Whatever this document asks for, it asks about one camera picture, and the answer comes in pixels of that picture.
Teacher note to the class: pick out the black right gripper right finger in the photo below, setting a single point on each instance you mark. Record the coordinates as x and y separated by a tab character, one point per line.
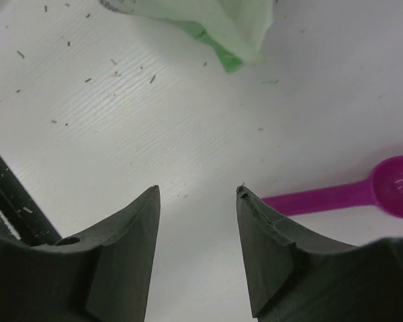
296	274

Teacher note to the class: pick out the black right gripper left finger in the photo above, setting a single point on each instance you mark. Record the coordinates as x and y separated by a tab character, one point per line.
102	273

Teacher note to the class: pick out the green cat litter bag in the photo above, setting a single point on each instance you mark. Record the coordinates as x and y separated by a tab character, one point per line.
234	29

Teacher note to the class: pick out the magenta plastic litter scoop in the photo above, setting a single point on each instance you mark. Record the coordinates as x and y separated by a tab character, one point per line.
383	188

